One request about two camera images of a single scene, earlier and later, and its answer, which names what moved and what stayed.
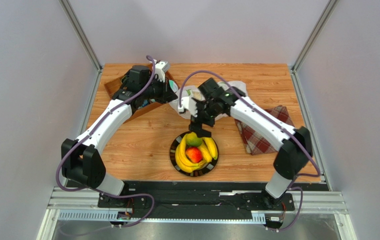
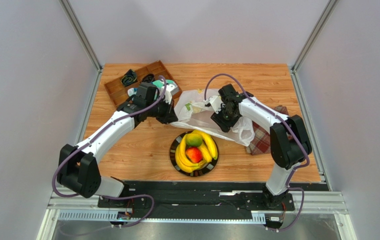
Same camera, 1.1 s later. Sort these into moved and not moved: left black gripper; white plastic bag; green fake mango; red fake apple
Moved: white plastic bag; left black gripper
Not moved: green fake mango; red fake apple
